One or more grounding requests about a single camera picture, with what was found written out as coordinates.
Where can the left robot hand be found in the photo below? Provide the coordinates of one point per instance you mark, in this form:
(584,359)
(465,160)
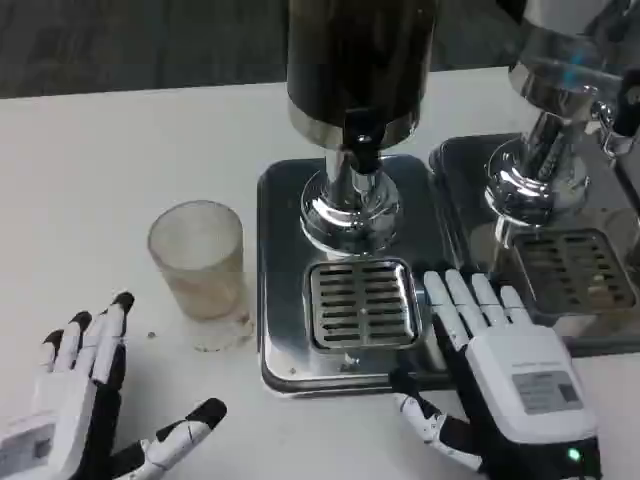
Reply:
(75,400)

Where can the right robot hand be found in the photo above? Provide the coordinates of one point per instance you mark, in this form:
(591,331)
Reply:
(515,380)

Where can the steel drip grid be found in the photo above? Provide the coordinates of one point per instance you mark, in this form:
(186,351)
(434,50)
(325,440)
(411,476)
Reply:
(362,306)
(572,270)

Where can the steel drip tray base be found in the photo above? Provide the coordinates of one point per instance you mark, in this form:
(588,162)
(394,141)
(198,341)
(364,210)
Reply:
(345,280)
(540,240)

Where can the clear ribbed glass cup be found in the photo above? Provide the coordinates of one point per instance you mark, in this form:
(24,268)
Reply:
(202,272)

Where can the steel drink dispenser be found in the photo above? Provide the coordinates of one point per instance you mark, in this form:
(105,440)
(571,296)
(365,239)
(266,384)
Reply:
(555,115)

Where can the black dispenser tap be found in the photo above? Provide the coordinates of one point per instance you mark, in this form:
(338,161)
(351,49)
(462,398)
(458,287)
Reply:
(361,150)

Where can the black tap with steel lever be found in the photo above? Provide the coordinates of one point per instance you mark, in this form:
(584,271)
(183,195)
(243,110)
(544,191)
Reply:
(620,112)

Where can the dark drink dispenser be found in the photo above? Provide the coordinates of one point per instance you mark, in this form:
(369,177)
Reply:
(355,125)

